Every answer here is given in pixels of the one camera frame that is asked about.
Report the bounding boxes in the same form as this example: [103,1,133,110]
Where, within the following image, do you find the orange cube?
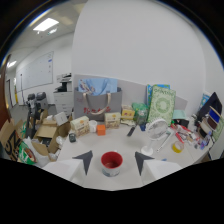
[96,124,107,137]

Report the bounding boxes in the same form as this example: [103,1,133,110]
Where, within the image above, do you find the small black box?
[68,132,78,144]

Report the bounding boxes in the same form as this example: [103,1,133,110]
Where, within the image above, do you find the white desk fan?
[140,118,169,157]

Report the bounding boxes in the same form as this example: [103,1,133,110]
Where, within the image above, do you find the yellow tape roll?
[171,140,185,154]

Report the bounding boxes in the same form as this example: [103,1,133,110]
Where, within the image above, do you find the red and white cup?
[100,151,124,178]

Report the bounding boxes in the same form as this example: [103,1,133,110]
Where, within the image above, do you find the open cardboard box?
[34,118,72,155]

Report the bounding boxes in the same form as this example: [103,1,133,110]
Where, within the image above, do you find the cream printed carton box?
[69,115,91,137]

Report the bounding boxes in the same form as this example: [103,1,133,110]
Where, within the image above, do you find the black remote control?
[126,125,138,138]

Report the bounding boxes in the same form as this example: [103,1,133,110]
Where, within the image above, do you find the green and white bag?
[17,136,51,168]

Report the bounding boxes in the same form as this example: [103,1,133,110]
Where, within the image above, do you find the white mug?
[88,119,99,134]

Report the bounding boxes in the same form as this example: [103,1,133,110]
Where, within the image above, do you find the small yellow packet box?
[120,108,136,122]

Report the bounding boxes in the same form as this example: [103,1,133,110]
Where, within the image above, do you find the green snack packet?
[131,102,150,122]

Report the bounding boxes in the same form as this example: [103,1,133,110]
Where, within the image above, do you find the teal box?
[171,109,187,121]

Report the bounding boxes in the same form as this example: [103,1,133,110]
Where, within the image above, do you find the green patterned book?
[147,85,177,126]

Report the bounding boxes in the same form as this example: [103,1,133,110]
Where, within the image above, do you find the black office chair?
[25,91,50,139]

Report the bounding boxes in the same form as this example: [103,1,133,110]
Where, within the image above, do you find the large printed cardboard box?
[0,118,25,163]

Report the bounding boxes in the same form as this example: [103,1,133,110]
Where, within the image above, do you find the grey tote bag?
[73,87,123,122]

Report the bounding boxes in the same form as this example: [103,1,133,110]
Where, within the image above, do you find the office printer copier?
[52,72,74,117]

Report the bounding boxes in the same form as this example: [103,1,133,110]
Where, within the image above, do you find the blue framed book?
[145,83,171,108]

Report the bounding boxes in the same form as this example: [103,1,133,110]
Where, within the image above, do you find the dark monitor screen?
[196,91,223,122]

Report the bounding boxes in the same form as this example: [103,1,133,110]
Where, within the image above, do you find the blue poster sheet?
[77,77,119,97]

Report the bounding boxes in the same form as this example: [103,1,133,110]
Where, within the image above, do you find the ceiling light panel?
[32,17,60,33]

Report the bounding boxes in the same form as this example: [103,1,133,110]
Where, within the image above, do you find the wall whiteboard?
[15,50,55,92]

